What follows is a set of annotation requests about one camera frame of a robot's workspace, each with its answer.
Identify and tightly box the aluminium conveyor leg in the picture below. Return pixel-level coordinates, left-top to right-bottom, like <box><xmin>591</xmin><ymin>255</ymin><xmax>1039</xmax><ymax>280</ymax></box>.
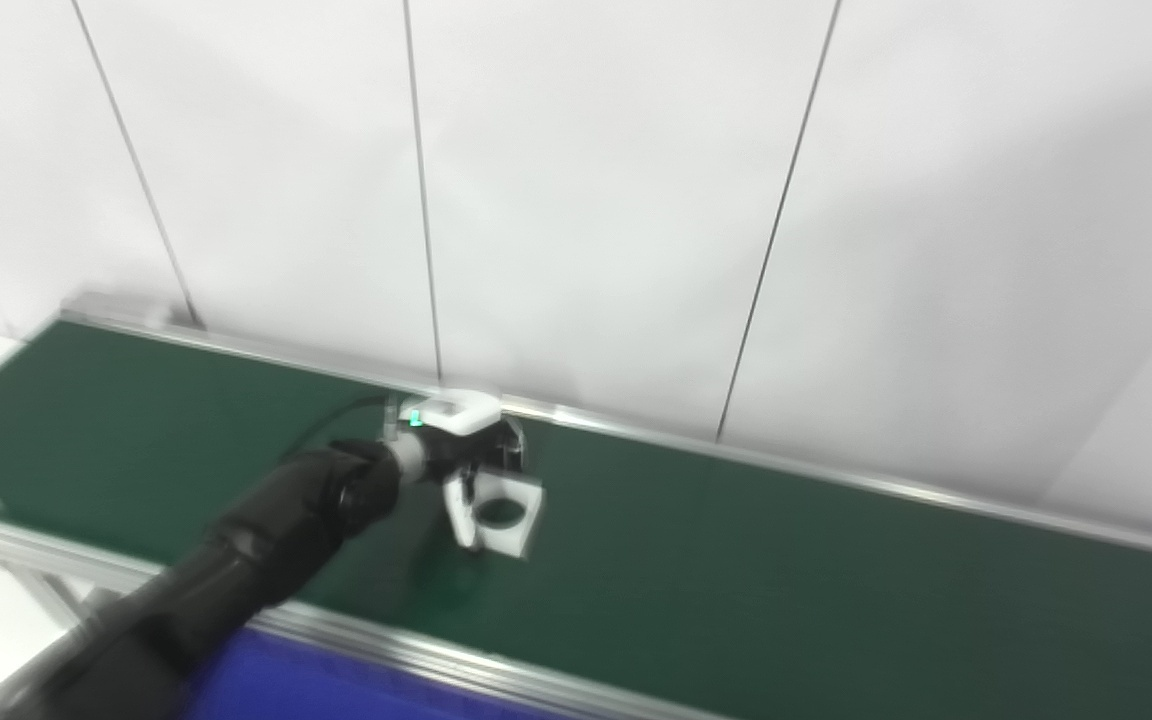
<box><xmin>6</xmin><ymin>565</ymin><xmax>122</xmax><ymax>631</ymax></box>

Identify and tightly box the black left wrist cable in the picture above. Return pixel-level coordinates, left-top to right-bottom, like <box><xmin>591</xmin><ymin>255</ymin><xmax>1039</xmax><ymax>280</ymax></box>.
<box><xmin>281</xmin><ymin>395</ymin><xmax>395</xmax><ymax>463</ymax></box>

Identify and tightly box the green conveyor belt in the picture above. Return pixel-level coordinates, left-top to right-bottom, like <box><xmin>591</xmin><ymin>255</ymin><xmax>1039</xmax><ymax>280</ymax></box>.
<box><xmin>0</xmin><ymin>305</ymin><xmax>1152</xmax><ymax>720</ymax></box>
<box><xmin>0</xmin><ymin>320</ymin><xmax>1152</xmax><ymax>720</ymax></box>

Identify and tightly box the white square part round hole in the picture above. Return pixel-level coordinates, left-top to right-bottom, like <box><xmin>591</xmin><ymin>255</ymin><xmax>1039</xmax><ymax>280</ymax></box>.
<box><xmin>469</xmin><ymin>474</ymin><xmax>546</xmax><ymax>560</ymax></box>

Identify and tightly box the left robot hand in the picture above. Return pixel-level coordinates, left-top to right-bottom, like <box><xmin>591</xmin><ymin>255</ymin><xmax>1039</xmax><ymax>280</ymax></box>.
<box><xmin>391</xmin><ymin>395</ymin><xmax>527</xmax><ymax>551</ymax></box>

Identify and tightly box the grey conveyor end housing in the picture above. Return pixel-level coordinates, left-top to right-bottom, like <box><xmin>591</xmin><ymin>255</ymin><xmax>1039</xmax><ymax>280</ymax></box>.
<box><xmin>64</xmin><ymin>288</ymin><xmax>205</xmax><ymax>329</ymax></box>

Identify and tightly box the blue plastic bin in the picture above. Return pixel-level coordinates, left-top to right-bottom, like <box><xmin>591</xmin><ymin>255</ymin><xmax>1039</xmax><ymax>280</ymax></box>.
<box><xmin>176</xmin><ymin>625</ymin><xmax>587</xmax><ymax>720</ymax></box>

